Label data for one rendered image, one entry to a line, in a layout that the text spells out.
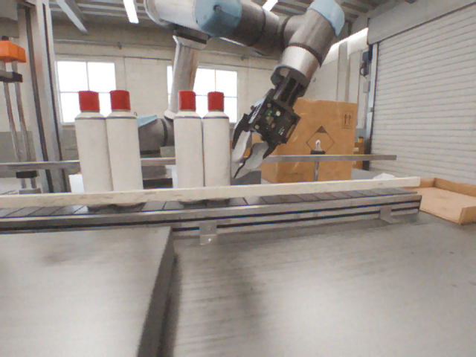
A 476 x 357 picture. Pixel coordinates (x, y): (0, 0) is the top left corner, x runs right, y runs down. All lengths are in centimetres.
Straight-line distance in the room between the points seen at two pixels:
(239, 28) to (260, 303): 41
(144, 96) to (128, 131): 559
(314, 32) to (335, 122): 38
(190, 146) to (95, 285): 25
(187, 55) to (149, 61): 537
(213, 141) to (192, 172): 7
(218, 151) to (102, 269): 25
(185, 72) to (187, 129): 46
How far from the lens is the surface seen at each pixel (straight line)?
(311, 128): 70
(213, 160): 38
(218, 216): 38
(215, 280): 28
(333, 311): 26
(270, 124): 36
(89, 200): 41
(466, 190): 94
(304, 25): 45
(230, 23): 41
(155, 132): 82
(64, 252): 30
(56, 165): 51
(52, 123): 63
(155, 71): 610
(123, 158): 39
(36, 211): 49
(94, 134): 41
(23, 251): 34
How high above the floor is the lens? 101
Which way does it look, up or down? 12 degrees down
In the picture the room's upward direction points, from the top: straight up
